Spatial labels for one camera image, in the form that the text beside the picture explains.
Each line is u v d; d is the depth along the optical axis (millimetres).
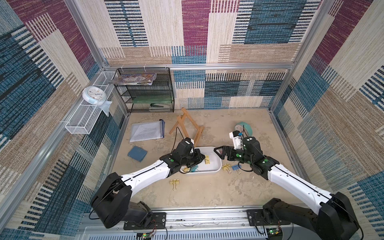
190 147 652
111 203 416
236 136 729
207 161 826
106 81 907
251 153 615
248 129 946
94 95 746
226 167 893
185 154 647
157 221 733
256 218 730
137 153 959
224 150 700
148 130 1082
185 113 897
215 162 929
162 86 1077
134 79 871
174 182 836
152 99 1017
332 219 396
